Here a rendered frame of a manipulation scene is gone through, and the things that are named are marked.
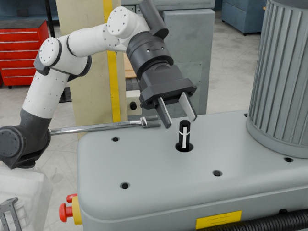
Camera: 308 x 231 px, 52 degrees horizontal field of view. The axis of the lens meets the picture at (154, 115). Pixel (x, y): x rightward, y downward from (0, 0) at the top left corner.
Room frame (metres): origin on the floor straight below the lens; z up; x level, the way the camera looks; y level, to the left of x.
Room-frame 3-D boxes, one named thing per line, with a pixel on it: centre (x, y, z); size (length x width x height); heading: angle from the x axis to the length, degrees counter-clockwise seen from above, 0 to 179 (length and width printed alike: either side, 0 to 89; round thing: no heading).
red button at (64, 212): (0.47, 0.19, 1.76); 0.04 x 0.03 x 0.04; 12
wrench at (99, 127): (0.60, 0.11, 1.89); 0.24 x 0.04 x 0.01; 101
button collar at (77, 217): (0.48, 0.16, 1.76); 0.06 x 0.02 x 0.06; 12
